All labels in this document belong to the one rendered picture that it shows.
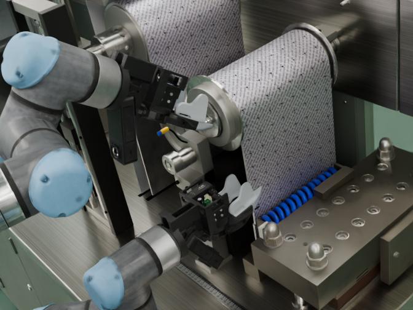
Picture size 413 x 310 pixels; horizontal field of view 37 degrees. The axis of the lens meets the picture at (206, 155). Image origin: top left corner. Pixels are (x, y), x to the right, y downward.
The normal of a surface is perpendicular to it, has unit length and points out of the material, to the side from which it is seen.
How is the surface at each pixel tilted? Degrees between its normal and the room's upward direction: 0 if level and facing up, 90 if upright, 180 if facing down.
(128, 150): 90
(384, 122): 0
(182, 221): 90
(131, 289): 90
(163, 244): 44
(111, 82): 81
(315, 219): 0
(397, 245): 90
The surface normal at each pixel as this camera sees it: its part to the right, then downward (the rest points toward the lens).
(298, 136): 0.64, 0.34
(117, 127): -0.79, 0.28
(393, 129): -0.17, -0.81
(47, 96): 0.36, 0.36
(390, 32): -0.76, 0.47
